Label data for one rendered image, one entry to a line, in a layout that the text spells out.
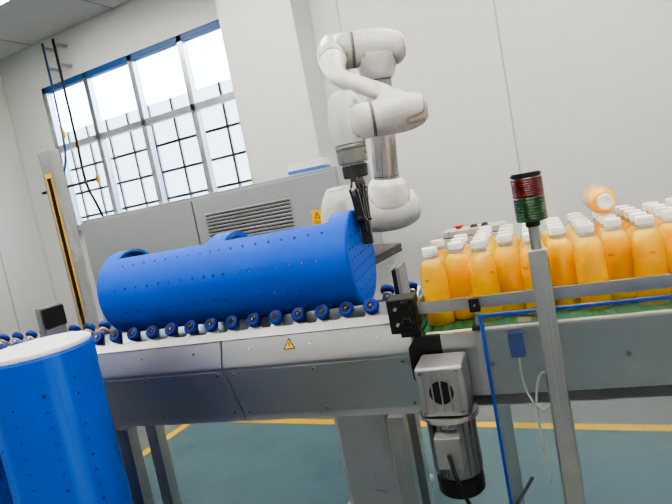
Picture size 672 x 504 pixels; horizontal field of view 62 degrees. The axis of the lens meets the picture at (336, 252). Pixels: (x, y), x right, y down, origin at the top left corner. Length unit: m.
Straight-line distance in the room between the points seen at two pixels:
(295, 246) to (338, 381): 0.41
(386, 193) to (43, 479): 1.43
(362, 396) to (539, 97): 2.94
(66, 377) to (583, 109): 3.50
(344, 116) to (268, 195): 1.87
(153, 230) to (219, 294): 2.37
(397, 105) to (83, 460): 1.28
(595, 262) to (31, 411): 1.43
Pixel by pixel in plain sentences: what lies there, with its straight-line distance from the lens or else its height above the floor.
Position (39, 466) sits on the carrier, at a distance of 1.69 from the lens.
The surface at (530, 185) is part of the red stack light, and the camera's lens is 1.18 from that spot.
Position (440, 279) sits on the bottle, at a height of 1.02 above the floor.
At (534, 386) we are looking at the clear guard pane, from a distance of 1.40.
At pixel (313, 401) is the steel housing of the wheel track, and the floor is 0.69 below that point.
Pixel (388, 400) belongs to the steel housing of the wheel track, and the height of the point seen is 0.68.
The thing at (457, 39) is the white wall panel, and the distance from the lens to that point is 4.34.
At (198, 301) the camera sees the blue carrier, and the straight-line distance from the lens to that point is 1.76.
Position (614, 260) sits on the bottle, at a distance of 1.49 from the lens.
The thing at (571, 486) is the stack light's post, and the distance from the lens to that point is 1.39.
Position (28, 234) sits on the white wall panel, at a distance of 7.03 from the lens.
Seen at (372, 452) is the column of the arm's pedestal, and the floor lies 0.27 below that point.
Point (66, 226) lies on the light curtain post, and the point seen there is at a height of 1.37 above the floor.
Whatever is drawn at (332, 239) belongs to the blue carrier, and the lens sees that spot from 1.55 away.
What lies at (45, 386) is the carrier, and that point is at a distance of 1.62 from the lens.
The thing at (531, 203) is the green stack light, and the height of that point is 1.20.
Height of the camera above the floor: 1.29
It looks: 6 degrees down
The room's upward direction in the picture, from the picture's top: 11 degrees counter-clockwise
